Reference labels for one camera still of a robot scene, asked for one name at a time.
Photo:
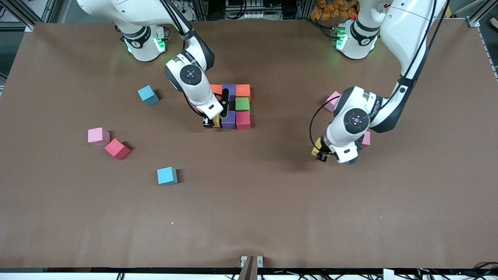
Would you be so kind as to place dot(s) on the aluminium frame profile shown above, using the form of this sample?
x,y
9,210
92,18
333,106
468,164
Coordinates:
x,y
29,28
472,22

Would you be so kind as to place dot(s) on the red foam block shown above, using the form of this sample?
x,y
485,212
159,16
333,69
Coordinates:
x,y
243,120
116,149

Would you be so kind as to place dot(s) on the white power strip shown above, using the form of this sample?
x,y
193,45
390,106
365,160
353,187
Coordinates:
x,y
190,16
253,15

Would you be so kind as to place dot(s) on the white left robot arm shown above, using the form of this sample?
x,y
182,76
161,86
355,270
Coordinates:
x,y
354,120

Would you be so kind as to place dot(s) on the cyan foam block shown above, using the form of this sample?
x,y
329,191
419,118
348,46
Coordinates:
x,y
148,95
167,175

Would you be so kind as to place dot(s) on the lilac pink foam block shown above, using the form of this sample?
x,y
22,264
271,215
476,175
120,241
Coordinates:
x,y
332,102

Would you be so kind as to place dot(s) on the pile of orange snacks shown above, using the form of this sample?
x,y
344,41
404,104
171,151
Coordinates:
x,y
330,9

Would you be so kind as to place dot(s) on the orange foam block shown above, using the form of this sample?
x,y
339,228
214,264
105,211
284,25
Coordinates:
x,y
243,90
216,89

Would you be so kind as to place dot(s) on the small metal bracket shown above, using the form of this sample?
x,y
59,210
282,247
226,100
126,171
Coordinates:
x,y
243,260

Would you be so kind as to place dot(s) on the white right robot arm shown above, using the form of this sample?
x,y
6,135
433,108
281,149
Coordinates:
x,y
194,83

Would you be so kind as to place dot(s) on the yellow foam block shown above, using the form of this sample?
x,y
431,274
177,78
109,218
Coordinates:
x,y
316,149
216,122

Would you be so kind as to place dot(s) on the purple foam block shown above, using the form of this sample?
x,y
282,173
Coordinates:
x,y
229,120
230,91

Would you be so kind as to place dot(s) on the green foam block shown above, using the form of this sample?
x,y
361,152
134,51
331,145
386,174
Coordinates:
x,y
242,104

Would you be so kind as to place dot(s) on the brown upright pole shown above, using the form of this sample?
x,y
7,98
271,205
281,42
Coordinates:
x,y
249,270

